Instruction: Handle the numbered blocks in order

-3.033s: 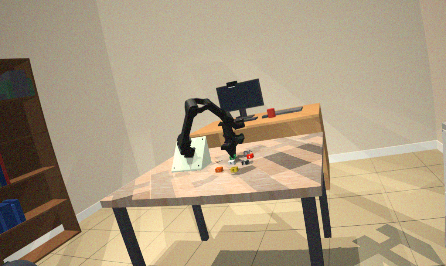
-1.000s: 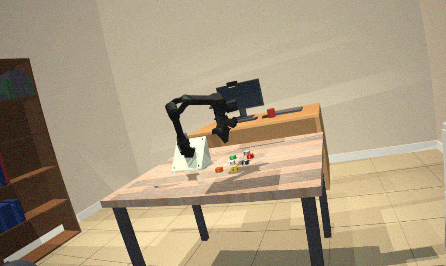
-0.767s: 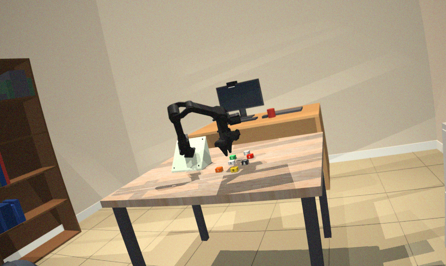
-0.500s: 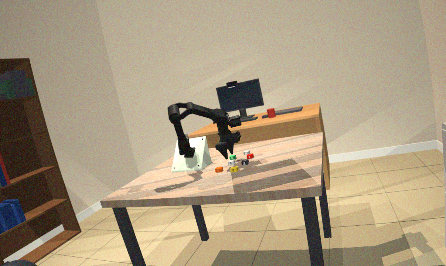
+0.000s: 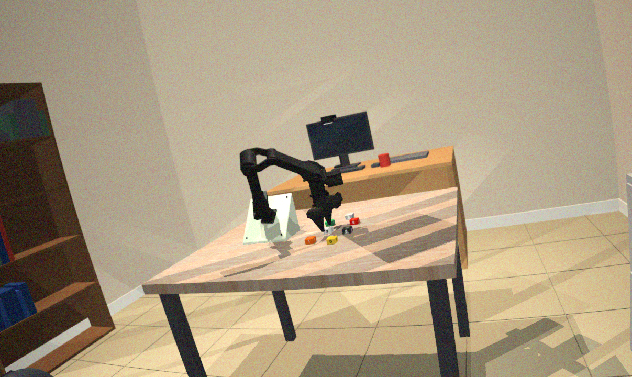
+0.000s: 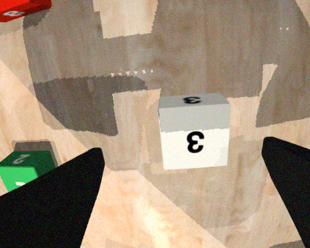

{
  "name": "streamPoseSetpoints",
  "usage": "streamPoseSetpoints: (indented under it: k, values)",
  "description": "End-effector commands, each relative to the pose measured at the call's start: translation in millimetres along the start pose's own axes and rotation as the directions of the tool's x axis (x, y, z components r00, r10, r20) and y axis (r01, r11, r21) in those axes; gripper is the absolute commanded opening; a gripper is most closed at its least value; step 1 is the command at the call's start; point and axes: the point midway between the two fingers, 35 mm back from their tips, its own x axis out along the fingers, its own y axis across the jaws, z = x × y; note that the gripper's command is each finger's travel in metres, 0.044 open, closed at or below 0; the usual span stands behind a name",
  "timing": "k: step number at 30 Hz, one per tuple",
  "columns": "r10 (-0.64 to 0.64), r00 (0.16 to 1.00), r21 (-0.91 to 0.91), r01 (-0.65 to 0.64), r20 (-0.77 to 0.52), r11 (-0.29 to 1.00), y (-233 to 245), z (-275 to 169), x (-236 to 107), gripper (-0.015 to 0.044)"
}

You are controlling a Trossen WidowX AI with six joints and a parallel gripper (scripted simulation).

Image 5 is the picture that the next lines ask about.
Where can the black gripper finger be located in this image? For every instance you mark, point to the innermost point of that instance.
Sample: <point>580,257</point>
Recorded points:
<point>328,212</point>
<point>319,221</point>

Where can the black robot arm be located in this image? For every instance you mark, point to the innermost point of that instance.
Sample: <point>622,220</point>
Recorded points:
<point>311,171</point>

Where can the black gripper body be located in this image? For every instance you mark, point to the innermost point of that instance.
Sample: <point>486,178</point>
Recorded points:
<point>317,210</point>

